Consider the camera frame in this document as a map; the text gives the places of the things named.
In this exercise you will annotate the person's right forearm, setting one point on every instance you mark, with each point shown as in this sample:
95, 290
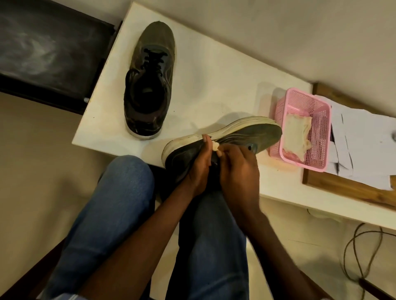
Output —
278, 259

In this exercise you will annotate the small white cleaning wad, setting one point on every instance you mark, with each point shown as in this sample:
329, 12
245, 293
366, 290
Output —
216, 147

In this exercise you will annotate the person's leg blue jeans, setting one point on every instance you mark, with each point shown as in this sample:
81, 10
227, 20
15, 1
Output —
210, 256
108, 201

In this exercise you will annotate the person's left leg blue jeans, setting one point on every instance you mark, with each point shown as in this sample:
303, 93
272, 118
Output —
108, 201

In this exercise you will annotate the dark wooden seat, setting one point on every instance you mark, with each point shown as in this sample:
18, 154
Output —
27, 272

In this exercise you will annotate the brown wooden board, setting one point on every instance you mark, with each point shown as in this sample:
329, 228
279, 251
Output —
346, 187

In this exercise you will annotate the white paper sheets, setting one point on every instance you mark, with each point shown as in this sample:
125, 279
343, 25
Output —
362, 142

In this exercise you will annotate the black chair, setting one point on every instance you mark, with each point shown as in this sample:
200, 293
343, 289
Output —
46, 52

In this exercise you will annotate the person's right hand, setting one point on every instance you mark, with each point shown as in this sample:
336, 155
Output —
239, 182

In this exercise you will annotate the dark rod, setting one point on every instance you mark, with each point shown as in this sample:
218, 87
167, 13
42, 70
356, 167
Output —
377, 289

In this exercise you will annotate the person's left forearm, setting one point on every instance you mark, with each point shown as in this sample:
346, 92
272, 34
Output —
133, 247

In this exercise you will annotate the pink plastic mesh basket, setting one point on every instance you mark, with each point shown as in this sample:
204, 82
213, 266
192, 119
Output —
321, 136

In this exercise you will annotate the person's left hand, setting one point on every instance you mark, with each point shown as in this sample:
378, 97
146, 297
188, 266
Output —
198, 171

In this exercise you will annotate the person's right fingers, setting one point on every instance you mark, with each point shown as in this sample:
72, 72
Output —
236, 152

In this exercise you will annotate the dark grey sneaker white sole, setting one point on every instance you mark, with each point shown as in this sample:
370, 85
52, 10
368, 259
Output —
247, 133

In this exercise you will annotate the person's right leg blue jeans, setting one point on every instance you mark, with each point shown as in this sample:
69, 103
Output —
210, 256

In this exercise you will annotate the person's left thumb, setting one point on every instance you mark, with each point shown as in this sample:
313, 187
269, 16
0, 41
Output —
207, 142

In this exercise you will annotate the white cloth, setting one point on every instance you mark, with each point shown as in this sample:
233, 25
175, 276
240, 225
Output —
297, 136

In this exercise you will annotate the dark grey sneaker black laces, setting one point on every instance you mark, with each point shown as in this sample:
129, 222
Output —
150, 83

